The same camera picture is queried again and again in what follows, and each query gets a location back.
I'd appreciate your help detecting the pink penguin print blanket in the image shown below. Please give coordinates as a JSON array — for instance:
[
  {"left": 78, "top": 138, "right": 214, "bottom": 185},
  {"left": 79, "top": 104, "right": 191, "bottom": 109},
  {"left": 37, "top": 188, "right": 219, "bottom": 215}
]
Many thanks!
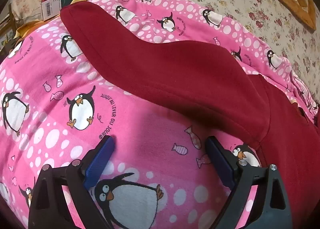
[{"left": 0, "top": 0, "right": 319, "bottom": 229}]

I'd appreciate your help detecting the yellow cloth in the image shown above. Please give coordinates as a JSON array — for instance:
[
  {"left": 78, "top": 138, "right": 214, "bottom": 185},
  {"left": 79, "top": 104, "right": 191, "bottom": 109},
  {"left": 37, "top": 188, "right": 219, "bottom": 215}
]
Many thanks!
[{"left": 14, "top": 0, "right": 88, "bottom": 40}]

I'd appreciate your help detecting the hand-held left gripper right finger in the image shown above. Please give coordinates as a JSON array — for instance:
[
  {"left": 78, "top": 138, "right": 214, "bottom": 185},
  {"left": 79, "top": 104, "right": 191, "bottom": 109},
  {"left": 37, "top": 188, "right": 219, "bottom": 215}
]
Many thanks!
[{"left": 205, "top": 136, "right": 293, "bottom": 229}]

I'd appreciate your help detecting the dark red garment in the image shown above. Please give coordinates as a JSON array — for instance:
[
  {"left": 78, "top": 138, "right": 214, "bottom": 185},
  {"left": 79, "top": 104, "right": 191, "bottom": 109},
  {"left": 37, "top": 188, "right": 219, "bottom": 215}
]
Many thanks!
[{"left": 60, "top": 1, "right": 320, "bottom": 229}]

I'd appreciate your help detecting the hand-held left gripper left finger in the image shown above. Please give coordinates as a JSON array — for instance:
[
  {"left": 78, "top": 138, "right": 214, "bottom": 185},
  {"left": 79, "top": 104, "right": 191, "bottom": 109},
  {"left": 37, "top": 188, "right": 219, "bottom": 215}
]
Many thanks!
[{"left": 28, "top": 135, "right": 116, "bottom": 229}]

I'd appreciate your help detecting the white paper tag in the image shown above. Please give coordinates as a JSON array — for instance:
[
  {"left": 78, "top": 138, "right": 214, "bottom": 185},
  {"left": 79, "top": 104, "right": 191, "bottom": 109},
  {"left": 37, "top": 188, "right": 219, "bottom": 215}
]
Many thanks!
[{"left": 41, "top": 0, "right": 62, "bottom": 18}]

